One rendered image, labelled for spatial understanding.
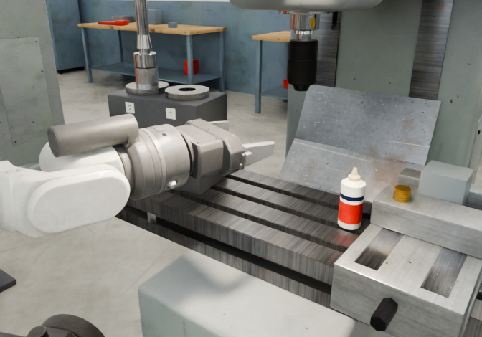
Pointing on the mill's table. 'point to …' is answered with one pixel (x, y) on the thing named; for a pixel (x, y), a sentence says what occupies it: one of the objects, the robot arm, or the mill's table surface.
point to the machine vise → (409, 278)
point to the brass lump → (402, 193)
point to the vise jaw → (430, 221)
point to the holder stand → (171, 113)
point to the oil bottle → (351, 201)
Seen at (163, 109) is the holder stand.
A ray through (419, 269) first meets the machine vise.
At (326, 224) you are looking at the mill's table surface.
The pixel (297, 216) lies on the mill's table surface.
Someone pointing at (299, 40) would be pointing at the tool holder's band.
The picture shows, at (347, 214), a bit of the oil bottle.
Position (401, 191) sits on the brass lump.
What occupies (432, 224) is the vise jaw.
